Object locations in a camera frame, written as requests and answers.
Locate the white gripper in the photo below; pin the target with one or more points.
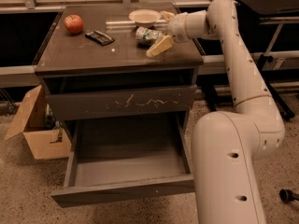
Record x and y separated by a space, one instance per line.
177 27

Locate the green 7up can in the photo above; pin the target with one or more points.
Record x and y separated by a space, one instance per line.
146 36

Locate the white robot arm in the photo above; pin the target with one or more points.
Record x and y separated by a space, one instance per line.
225 144

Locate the grey drawer cabinet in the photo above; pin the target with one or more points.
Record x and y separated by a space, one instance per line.
74 63

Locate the scratched grey top drawer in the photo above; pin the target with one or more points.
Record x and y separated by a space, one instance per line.
106 104

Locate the open grey middle drawer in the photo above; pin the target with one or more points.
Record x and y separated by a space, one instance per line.
126 158

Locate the white bowl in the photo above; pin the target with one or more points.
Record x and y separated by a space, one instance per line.
144 17

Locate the black snack packet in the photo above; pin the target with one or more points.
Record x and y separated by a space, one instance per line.
99 38

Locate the red apple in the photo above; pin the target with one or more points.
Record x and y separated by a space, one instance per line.
73 24

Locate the black side table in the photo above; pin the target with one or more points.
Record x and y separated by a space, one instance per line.
267 3

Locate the green bottle in box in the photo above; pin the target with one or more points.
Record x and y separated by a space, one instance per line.
49 118

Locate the cardboard box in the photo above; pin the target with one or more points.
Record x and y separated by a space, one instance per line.
30 120

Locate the black caster wheel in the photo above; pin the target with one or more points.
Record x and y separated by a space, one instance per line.
287 196

